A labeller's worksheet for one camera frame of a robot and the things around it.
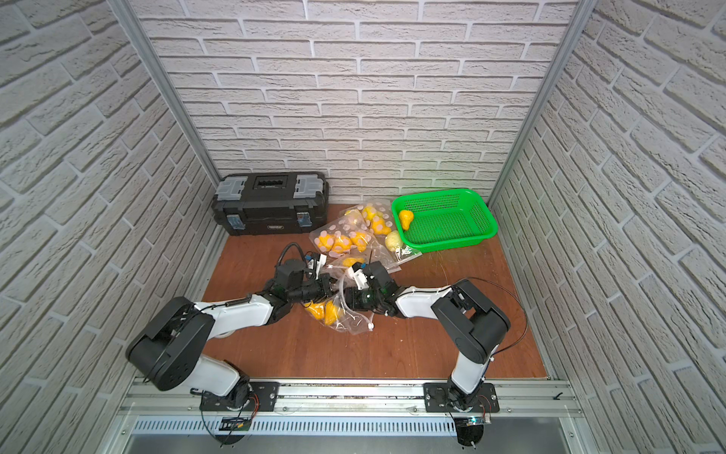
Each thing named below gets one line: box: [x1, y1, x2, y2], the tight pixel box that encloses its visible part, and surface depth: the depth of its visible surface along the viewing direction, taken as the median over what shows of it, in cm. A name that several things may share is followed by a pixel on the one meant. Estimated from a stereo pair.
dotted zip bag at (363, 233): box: [309, 201, 402, 273], surface depth 102 cm
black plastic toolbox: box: [211, 172, 330, 237], surface depth 102 cm
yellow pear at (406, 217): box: [398, 209, 415, 231], surface depth 111 cm
